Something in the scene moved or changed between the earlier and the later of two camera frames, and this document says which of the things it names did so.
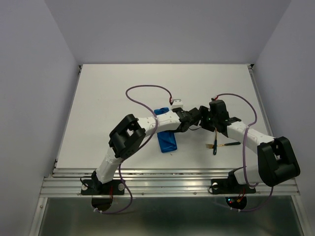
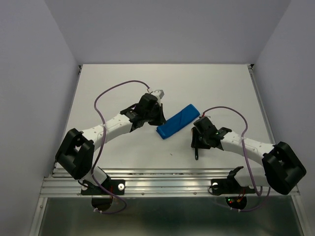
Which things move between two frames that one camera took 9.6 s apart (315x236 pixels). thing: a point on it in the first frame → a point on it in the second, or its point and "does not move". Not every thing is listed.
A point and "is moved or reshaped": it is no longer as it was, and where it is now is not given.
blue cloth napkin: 166,139 is moved or reshaped
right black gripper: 204,111 → 195,142
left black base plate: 114,187 does not move
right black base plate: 227,186 does not move
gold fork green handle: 211,146 is moved or reshaped
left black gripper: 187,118 → 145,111
